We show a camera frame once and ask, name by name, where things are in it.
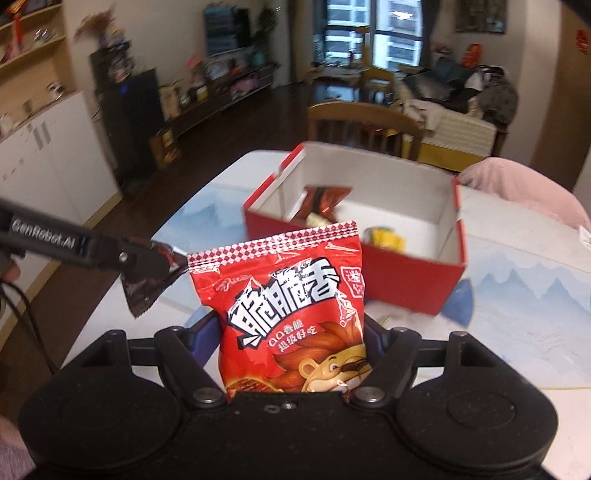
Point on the large window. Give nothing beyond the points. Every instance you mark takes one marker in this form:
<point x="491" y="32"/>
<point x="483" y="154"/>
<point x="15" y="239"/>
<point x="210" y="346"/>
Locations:
<point x="369" y="32"/>

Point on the white cabinet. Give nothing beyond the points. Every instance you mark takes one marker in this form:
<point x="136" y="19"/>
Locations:
<point x="55" y="161"/>

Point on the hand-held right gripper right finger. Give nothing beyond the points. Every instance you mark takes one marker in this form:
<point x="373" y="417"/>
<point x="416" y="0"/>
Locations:
<point x="392" y="364"/>

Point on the dark low TV cabinet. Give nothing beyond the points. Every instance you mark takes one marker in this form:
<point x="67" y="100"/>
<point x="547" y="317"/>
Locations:
<point x="217" y="101"/>

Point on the black tall cabinet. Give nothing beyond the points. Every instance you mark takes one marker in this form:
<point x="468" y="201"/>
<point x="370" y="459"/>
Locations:
<point x="129" y="129"/>

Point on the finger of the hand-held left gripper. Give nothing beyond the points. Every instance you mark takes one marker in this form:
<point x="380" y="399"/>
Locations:
<point x="122" y="255"/>

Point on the wooden wall shelf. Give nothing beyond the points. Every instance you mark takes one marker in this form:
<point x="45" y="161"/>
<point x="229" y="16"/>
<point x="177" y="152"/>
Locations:
<point x="32" y="69"/>

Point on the brown chocolate candy packet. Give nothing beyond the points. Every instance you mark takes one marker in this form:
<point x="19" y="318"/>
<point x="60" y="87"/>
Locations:
<point x="150" y="281"/>

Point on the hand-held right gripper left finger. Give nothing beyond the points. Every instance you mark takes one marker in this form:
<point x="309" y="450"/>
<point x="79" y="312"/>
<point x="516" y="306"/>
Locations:
<point x="184" y="364"/>

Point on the red snack bag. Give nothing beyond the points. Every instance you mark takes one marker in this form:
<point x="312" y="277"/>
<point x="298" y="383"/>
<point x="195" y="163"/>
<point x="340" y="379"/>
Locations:
<point x="281" y="304"/>

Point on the wooden door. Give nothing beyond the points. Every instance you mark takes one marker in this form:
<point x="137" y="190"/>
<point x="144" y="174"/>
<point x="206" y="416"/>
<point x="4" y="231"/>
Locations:
<point x="561" y="92"/>

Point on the small yellow snack packet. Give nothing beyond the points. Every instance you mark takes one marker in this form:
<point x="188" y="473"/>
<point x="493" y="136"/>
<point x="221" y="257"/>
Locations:
<point x="385" y="237"/>

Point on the red cardboard box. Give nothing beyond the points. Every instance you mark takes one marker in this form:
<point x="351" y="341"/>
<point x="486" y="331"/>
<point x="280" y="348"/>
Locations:
<point x="406" y="286"/>

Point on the yellow wooden armchair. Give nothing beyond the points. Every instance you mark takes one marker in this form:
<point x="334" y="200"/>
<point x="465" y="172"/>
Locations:
<point x="376" y="78"/>

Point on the dark framed wall paintings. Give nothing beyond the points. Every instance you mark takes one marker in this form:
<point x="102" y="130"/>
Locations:
<point x="480" y="16"/>

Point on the dark orange foil snack packet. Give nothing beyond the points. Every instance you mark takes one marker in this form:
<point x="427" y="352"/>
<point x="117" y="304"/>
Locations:
<point x="325" y="198"/>

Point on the television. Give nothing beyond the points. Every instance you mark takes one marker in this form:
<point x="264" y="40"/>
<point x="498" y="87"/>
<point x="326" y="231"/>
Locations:
<point x="226" y="30"/>

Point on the dark jacket pile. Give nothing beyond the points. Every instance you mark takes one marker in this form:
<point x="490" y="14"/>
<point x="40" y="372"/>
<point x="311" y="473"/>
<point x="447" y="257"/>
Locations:
<point x="498" y="97"/>

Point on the cream snack packet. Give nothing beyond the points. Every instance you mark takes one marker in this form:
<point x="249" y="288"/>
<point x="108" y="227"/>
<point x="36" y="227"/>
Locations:
<point x="318" y="219"/>

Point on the red door ornament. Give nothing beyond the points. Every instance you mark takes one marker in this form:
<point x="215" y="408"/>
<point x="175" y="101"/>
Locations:
<point x="582" y="39"/>

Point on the person's left hand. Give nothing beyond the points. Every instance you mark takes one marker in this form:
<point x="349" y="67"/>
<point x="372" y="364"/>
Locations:
<point x="8" y="272"/>

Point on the sofa with cream cover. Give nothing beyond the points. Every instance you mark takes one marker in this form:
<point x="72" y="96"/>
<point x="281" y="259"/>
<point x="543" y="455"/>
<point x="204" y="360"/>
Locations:
<point x="461" y="129"/>

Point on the wooden dining chair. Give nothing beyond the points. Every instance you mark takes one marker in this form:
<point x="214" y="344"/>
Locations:
<point x="364" y="120"/>

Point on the white paper bag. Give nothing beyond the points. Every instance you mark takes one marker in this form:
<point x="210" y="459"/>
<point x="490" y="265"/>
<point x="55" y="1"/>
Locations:
<point x="169" y="101"/>

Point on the yellow gift box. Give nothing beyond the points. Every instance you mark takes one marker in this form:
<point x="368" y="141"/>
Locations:
<point x="165" y="147"/>

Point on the pink jacket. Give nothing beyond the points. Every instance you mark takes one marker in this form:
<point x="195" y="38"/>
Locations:
<point x="521" y="189"/>

